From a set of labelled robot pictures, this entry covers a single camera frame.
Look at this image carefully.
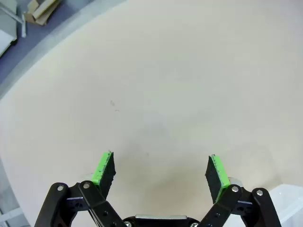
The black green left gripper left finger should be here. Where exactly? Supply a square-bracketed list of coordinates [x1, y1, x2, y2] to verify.
[34, 151, 124, 227]

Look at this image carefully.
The open cardboard box on floor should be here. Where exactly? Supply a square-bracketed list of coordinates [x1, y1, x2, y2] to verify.
[23, 0, 62, 26]

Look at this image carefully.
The clear plastic container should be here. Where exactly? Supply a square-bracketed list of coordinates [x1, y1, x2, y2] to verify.
[267, 183, 303, 227]

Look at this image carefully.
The white desk with metal leg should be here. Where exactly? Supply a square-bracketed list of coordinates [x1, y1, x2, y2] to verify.
[0, 0, 27, 38]

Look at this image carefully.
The white cabinet on casters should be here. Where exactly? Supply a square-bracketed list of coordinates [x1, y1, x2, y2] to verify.
[0, 28, 19, 58]

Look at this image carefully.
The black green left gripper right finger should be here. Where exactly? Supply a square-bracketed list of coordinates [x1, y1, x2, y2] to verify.
[197, 155, 284, 227]

